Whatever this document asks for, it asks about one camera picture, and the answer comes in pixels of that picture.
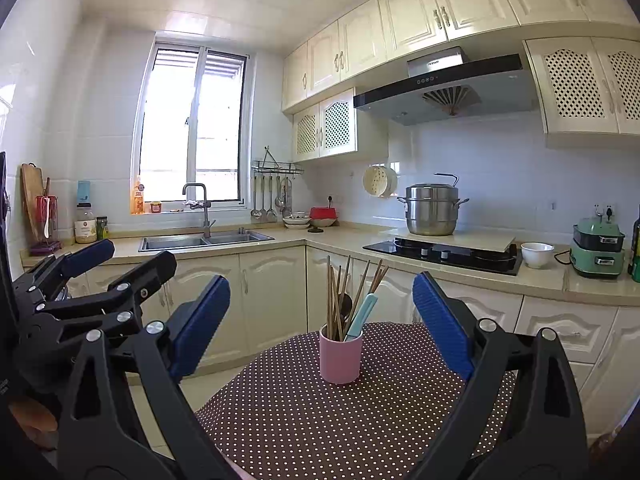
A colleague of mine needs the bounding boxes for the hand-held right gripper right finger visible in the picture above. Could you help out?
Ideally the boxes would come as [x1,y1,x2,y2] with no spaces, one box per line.
[407,271,588,480]

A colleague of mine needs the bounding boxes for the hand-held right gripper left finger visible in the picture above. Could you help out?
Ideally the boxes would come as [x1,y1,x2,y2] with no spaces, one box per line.
[57,274,236,480]

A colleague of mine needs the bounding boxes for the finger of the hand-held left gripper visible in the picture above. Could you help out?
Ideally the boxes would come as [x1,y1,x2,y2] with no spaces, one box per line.
[12,238,117,306]
[32,250,178,341]

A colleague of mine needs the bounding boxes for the mint green sheathed knife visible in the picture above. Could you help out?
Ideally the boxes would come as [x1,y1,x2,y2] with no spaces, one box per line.
[345,294,379,342]

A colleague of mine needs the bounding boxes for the black spoon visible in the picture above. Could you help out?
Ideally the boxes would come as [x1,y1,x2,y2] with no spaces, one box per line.
[336,290,355,333]

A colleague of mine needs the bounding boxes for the pile of wooden chopsticks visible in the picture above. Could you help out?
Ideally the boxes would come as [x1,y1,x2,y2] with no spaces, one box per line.
[325,255,391,342]

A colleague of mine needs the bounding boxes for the pink utensil holder cup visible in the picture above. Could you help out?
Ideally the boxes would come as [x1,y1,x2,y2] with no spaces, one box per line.
[319,324,364,386]

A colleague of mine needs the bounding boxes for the person's left hand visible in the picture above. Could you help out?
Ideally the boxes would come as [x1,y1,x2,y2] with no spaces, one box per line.
[7,395,61,451]

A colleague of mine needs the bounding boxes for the white label jar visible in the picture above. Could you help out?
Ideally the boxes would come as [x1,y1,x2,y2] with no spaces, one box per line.
[74,202,97,244]

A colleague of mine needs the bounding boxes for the stainless steel sink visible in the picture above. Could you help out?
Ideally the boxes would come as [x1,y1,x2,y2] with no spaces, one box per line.
[138,230,276,253]

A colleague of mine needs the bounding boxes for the red utensil holder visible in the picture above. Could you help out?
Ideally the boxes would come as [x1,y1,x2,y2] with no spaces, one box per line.
[35,195,58,246]

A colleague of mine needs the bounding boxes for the wooden cutting board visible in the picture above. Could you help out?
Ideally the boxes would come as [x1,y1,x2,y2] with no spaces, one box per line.
[20,162,48,243]

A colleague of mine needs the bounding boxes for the black gas stove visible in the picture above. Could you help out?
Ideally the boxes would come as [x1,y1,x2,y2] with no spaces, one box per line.
[362,237,523,277]

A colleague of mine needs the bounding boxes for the stainless steel steamer pot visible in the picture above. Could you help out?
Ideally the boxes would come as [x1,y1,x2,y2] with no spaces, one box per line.
[397,173,471,237]

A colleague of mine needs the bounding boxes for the white bowl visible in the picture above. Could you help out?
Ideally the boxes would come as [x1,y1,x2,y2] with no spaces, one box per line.
[521,242,556,269]

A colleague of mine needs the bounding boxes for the kitchen window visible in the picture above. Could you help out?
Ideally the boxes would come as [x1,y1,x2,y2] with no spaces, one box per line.
[131,40,249,214]

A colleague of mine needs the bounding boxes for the round cream perforated plate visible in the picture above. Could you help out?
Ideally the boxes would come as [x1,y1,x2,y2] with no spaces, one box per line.
[362,164,399,197]

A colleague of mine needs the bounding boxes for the red container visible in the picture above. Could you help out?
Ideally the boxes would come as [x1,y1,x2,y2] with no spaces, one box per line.
[309,206,339,228]

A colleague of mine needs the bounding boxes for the green electric cooker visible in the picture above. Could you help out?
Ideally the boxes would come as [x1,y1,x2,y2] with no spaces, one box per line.
[570,215,627,279]

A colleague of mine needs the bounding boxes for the small lattice door cabinet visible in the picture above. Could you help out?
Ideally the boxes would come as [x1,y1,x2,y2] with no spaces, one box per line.
[292,87,390,163]

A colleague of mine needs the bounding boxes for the black range hood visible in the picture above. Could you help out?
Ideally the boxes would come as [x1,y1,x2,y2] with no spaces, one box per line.
[353,46,541,127]

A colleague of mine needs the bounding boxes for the wide lattice door cabinet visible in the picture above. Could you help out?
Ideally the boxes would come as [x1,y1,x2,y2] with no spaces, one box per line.
[522,36,640,150]

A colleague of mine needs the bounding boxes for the metal wall utensil rack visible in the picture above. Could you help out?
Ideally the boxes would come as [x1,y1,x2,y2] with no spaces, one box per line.
[251,145,306,176]

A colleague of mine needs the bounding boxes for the cream upper wall cabinets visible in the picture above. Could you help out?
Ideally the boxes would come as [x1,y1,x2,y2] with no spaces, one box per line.
[281,0,640,115]

